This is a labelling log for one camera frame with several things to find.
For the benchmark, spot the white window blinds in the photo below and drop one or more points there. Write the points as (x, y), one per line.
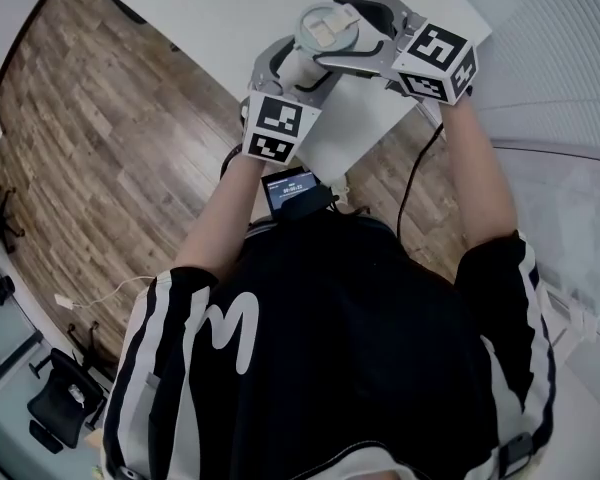
(570, 43)

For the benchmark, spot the black cylinder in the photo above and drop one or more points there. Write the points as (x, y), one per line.
(2, 289)

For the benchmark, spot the white square table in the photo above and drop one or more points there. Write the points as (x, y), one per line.
(205, 8)

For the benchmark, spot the person's left forearm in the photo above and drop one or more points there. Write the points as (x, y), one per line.
(220, 223)

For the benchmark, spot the person's right forearm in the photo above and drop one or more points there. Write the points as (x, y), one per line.
(480, 188)

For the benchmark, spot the black harness buckle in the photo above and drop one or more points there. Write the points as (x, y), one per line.
(516, 453)

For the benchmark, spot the clear plastic bag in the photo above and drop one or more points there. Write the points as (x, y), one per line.
(76, 395)

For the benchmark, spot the grey glass desk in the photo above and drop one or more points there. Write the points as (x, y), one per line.
(0, 323)

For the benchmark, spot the white lidded cup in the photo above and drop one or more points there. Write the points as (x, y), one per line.
(300, 70)

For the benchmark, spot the black chest device with screen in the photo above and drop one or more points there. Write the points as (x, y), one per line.
(292, 193)

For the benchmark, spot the person's black white striped shirt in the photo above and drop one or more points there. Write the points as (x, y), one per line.
(340, 358)

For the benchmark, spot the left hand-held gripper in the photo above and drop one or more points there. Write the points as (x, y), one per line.
(277, 120)

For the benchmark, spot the light wooden table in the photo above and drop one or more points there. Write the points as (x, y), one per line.
(96, 440)

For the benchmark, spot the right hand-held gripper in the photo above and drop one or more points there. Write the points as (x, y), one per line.
(437, 48)

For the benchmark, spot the round grey-white plastic disc part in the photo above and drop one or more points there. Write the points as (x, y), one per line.
(310, 43)

